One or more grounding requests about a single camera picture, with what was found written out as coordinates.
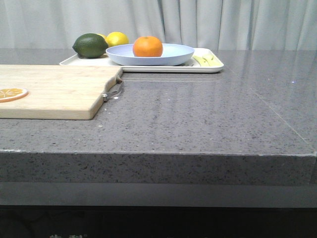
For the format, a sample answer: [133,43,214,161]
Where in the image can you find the light blue plate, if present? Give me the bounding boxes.
[106,44,195,66]

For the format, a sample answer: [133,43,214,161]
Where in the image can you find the orange fruit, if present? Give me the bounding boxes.
[133,36,163,57]

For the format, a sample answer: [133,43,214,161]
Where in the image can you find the white tray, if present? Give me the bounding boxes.
[59,48,224,73]

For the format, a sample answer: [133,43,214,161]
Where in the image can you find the pale yellow food pieces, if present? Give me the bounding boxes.
[192,55,215,67]

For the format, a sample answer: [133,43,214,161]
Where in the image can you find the yellow lemon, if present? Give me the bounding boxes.
[106,32,129,47]

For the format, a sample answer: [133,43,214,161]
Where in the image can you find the wooden cutting board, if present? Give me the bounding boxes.
[0,64,123,120]

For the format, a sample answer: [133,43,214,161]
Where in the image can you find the green lime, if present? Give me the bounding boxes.
[72,33,108,59]

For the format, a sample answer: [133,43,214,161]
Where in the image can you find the white curtain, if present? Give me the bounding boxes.
[0,0,317,51]

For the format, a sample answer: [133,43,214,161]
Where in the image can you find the orange slice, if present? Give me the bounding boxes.
[0,88,28,103]

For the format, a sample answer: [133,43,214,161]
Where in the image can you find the grey cutting board strap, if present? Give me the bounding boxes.
[102,75,124,102]

